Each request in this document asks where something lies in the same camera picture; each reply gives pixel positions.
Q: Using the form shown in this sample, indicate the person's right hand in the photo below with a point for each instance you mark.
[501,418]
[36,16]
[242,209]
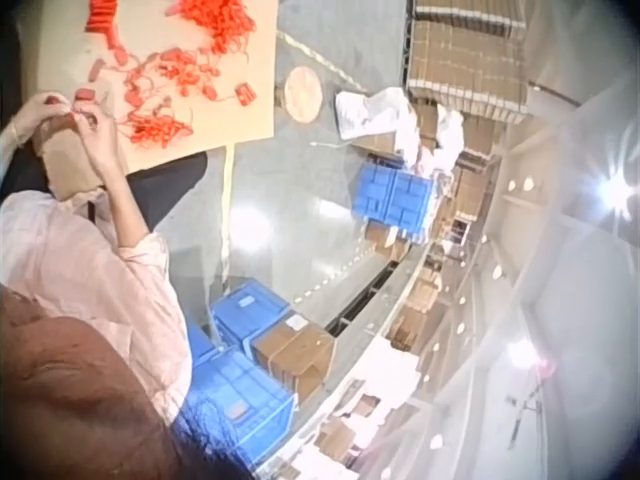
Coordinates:
[102,140]

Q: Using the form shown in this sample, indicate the person's left hand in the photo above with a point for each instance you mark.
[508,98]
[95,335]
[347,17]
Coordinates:
[35,112]

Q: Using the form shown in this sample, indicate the person's right fingers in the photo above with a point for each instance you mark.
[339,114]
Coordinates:
[84,121]

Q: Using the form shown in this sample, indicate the person's left fingers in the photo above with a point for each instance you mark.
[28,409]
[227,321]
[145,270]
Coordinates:
[56,102]

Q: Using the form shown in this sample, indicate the brown paper bag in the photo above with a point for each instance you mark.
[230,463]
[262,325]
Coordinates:
[65,160]

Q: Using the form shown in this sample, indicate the single red tag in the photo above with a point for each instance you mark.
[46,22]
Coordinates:
[85,94]
[96,70]

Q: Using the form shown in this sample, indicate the stack of red tags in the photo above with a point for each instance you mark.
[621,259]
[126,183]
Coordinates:
[100,15]

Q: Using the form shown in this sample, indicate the person's legs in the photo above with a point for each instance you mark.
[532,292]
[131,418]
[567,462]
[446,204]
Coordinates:
[170,182]

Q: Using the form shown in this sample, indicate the small bound red tag block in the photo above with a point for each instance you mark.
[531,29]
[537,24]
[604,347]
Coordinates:
[245,94]

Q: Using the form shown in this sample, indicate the beige table leg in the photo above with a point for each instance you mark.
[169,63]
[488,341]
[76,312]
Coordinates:
[228,210]

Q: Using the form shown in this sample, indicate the round wooden stool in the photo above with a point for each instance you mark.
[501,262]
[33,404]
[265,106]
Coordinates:
[303,95]

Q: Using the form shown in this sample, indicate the blue plastic crate with label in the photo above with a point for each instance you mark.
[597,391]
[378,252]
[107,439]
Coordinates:
[250,310]

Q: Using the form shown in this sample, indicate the white plastic bag heap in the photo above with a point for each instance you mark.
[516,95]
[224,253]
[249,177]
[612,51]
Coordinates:
[367,112]

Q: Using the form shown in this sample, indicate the large blue plastic crate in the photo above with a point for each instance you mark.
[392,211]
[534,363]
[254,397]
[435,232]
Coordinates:
[235,400]

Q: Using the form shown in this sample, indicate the row of brown cardboard cartons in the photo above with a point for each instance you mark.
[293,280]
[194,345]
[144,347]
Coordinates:
[462,200]

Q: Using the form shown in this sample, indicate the pallet of flat cardboard stacks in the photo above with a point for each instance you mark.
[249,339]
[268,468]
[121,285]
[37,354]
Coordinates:
[465,55]

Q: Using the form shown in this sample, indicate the heap of opened cartons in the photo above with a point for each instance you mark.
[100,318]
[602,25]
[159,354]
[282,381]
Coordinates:
[350,430]

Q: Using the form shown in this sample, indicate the black floor rail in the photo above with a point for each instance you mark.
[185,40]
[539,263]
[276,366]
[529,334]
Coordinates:
[362,297]

